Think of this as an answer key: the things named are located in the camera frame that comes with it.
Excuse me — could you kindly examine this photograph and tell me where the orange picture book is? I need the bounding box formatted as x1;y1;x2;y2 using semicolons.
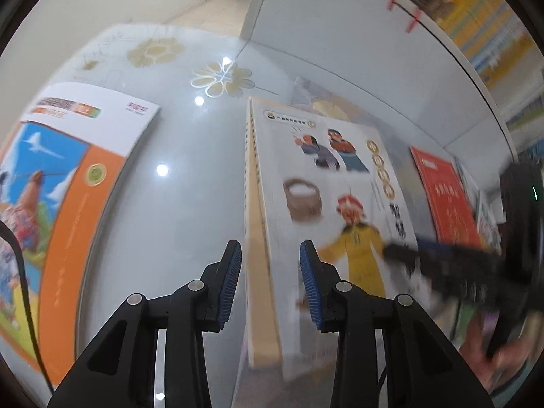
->
0;82;162;388

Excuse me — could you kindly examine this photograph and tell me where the colourful thin book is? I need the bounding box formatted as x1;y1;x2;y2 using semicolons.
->
474;189;506;249

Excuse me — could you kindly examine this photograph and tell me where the white bookshelf with books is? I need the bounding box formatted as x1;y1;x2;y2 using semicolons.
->
370;0;544;154

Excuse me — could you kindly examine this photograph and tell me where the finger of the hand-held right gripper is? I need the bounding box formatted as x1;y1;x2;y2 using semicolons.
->
382;238;506;307

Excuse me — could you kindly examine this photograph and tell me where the thin white book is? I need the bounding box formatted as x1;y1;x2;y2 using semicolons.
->
454;156;482;200

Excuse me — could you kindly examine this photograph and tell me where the white spiral-bound picture book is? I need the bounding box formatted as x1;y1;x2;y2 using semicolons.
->
244;96;430;383

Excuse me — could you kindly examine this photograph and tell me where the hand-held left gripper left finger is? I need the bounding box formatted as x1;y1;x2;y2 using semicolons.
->
47;240;243;408

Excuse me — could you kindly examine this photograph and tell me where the black cable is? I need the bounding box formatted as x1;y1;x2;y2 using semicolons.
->
0;221;56;394

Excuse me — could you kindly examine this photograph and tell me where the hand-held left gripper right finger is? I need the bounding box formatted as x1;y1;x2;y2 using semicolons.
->
299;240;496;408

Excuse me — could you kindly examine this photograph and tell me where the red book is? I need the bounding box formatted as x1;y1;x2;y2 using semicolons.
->
409;146;483;248

